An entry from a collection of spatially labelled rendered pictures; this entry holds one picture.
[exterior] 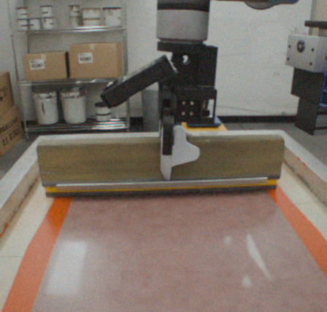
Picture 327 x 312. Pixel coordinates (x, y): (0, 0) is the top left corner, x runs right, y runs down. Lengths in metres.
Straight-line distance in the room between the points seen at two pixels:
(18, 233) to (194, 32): 0.37
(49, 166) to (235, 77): 3.57
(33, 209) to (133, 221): 0.17
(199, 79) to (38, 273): 0.34
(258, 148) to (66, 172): 0.31
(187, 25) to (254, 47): 3.57
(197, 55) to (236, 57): 3.47
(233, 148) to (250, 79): 3.54
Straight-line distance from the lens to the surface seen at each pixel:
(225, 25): 3.85
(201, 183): 0.48
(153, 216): 0.46
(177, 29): 0.41
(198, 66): 0.44
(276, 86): 4.16
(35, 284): 0.39
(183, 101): 0.44
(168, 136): 0.43
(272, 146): 0.51
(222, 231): 0.44
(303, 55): 0.88
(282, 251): 0.42
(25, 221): 0.49
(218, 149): 0.48
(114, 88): 0.43
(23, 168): 0.58
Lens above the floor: 1.22
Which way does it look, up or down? 24 degrees down
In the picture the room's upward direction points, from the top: straight up
